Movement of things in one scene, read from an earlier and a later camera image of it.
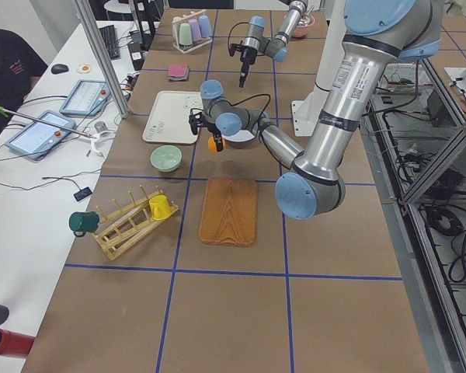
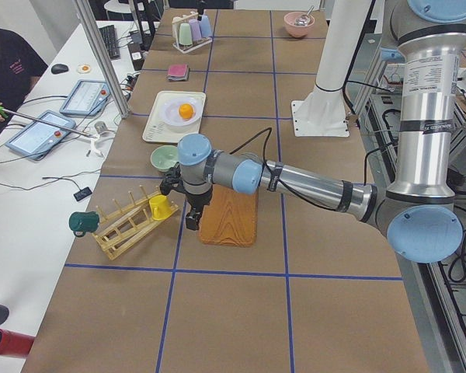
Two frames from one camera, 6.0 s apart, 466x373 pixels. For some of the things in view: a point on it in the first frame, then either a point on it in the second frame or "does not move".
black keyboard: [109, 35] does not move
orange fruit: [212, 144] to [186, 111]
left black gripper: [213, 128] to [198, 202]
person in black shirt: [12, 67] does not move
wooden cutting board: [229, 211] does not move
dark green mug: [80, 223] does not move
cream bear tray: [168, 118] does not move
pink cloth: [178, 70] does not move
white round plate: [241, 140] to [170, 118]
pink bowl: [303, 30] does not move
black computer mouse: [59, 68] does not move
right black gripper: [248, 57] to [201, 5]
